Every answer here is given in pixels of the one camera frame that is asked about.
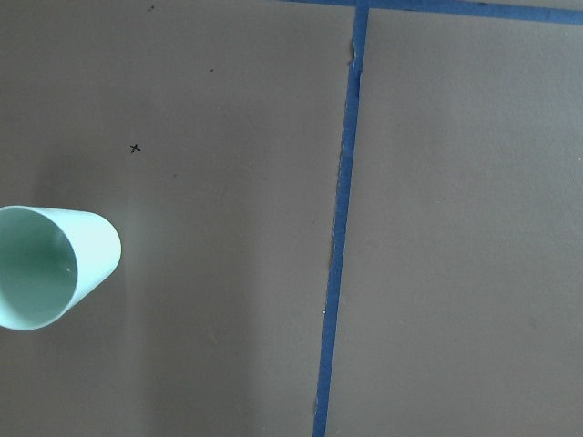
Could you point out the green plastic cup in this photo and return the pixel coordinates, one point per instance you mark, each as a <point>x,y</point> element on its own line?
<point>51,258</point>

